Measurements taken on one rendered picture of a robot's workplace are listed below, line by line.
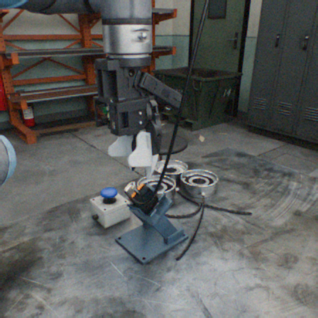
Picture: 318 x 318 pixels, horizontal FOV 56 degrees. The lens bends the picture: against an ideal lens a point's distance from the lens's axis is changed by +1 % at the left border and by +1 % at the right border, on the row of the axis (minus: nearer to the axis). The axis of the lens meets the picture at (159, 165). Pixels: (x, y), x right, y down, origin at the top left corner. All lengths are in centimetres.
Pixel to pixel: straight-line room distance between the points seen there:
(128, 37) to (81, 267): 42
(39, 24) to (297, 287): 428
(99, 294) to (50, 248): 18
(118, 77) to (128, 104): 4
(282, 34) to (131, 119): 332
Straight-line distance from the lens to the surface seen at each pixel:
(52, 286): 61
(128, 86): 49
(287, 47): 370
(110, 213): 71
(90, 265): 63
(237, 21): 469
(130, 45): 47
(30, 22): 450
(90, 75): 455
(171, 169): 93
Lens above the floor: 122
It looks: 25 degrees down
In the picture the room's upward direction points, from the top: straight up
